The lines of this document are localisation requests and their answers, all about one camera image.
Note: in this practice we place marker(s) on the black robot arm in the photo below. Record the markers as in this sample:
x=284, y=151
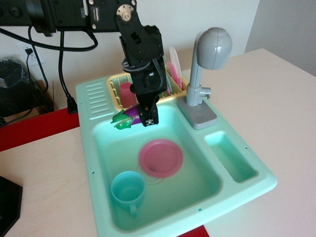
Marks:
x=50, y=16

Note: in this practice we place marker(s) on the white plate in rack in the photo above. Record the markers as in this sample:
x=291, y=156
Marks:
x=175, y=61

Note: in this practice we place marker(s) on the blue toy cup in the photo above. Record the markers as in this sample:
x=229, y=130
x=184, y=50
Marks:
x=128, y=190

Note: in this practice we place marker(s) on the black bag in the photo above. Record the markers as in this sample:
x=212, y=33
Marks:
x=18, y=91

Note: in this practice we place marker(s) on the mint green toy sink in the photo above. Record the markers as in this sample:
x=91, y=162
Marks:
x=166, y=179

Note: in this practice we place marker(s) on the pink rear plate in rack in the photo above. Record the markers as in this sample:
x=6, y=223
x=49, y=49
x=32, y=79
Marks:
x=174, y=75

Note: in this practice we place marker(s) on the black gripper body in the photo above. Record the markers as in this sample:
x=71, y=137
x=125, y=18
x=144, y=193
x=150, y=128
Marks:
x=142, y=46

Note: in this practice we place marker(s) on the pink toy cup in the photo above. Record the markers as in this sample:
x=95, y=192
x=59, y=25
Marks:
x=127, y=98

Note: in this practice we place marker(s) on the teal plate in rack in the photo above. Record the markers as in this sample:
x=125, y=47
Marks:
x=169, y=87

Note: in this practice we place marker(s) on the purple toy eggplant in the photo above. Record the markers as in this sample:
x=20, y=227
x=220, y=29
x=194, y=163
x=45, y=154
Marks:
x=126, y=118

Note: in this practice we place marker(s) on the white wall outlet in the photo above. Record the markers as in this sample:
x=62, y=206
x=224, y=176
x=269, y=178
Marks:
x=28, y=53

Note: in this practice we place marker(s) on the yellow dish rack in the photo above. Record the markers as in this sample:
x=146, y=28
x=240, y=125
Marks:
x=113, y=83

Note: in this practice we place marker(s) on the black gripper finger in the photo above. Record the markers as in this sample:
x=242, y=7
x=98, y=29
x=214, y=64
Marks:
x=146, y=119
x=154, y=117

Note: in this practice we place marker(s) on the pink toy plate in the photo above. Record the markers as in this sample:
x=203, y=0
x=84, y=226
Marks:
x=161, y=158

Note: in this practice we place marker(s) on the black base corner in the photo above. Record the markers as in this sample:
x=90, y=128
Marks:
x=10, y=204

